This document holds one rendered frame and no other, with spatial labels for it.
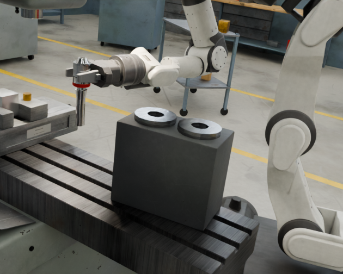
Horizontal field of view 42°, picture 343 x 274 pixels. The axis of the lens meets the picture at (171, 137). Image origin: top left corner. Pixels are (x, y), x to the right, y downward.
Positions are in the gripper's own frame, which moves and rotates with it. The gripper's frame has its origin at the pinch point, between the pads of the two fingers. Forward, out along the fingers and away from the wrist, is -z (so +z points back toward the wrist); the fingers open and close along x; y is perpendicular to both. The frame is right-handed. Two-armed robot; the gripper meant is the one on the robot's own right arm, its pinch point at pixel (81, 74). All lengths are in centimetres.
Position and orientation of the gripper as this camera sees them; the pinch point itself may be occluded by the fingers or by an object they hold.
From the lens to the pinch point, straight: 121.6
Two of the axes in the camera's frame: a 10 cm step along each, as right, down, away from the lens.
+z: 7.2, -1.8, 6.7
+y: -1.1, 9.2, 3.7
